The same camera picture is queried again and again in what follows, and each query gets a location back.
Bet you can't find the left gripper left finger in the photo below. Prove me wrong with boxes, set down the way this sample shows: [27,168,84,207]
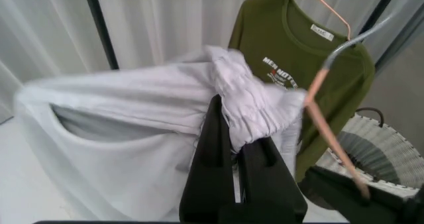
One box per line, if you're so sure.
[178,94,239,223]

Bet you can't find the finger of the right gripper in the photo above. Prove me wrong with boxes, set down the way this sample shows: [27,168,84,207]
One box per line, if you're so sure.
[297,182,409,224]
[299,166,424,224]

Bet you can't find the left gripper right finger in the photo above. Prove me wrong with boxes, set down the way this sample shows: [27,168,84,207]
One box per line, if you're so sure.
[238,137,309,223]

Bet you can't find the pink clothes hanger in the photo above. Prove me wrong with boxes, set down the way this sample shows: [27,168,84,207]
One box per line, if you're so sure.
[293,0,352,41]
[303,14,397,201]

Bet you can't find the pale grey shorts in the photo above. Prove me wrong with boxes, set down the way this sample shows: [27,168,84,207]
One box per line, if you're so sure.
[15,44,307,223]

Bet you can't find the green long-sleeved shirt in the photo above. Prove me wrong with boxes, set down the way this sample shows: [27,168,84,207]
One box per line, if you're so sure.
[227,0,376,184]

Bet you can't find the white laundry basket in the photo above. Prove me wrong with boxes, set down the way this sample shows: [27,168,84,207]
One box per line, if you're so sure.
[314,107,424,199]

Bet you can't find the black clothes rack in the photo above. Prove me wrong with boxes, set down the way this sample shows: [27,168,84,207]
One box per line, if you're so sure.
[81,0,403,71]

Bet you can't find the white curtain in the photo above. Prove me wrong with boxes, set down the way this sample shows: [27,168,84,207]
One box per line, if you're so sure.
[0,0,424,124]

